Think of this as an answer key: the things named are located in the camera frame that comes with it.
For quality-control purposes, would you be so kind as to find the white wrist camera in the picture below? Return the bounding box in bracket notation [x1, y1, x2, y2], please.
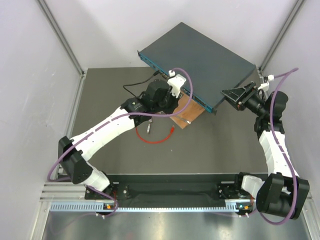
[258, 74, 275, 92]
[167, 70, 187, 99]

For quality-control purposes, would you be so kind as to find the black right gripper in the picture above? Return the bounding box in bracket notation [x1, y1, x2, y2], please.
[220, 82, 267, 117]

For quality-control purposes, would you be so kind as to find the grey ethernet cable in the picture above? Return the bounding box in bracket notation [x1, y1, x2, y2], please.
[174, 115, 192, 126]

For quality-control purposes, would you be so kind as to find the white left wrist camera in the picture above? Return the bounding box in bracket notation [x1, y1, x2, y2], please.
[167, 70, 187, 99]

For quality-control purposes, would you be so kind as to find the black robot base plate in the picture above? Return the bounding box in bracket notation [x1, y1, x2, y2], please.
[85, 173, 250, 201]

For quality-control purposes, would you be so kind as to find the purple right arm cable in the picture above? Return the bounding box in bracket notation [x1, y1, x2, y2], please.
[258, 67, 301, 225]

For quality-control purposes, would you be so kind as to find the teal network switch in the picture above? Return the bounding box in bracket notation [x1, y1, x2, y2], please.
[138, 22, 257, 114]

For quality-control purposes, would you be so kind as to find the aluminium frame rail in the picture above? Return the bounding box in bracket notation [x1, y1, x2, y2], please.
[35, 0, 87, 137]

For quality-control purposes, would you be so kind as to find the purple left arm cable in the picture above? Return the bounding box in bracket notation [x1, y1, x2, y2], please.
[47, 67, 193, 218]

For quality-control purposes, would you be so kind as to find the black ethernet cable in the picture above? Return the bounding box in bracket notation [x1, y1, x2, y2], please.
[122, 70, 160, 99]

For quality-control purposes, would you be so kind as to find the wooden board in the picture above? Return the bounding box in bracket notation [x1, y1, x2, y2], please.
[170, 93, 205, 129]

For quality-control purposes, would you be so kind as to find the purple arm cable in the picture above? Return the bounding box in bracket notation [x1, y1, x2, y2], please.
[47, 67, 193, 218]
[258, 67, 301, 225]

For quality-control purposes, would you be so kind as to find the grey slotted cable duct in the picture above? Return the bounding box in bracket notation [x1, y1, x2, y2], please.
[49, 199, 253, 213]

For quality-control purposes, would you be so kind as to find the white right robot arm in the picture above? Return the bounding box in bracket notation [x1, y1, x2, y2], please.
[221, 82, 310, 220]

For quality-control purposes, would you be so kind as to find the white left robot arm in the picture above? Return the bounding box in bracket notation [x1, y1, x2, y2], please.
[58, 76, 186, 199]

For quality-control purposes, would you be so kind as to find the red ethernet cable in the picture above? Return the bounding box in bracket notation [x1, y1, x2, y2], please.
[135, 125, 176, 145]

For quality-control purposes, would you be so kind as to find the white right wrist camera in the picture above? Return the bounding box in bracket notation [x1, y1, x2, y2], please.
[258, 74, 275, 92]

